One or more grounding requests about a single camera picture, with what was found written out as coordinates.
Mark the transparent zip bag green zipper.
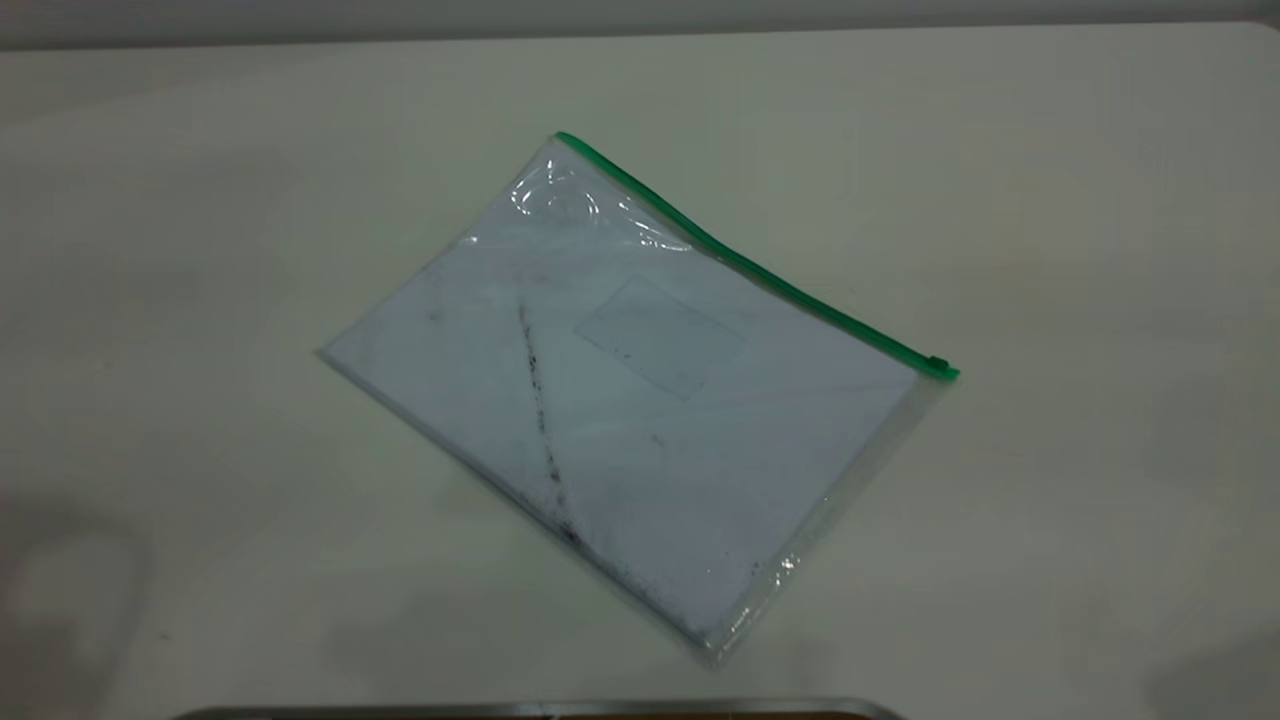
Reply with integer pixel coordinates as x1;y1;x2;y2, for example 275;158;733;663
318;131;961;669

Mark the grey metal edge strip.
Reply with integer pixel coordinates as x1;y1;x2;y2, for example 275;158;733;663
175;697;906;720

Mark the clear plastic bag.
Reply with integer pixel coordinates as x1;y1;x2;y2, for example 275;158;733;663
325;190;917;647

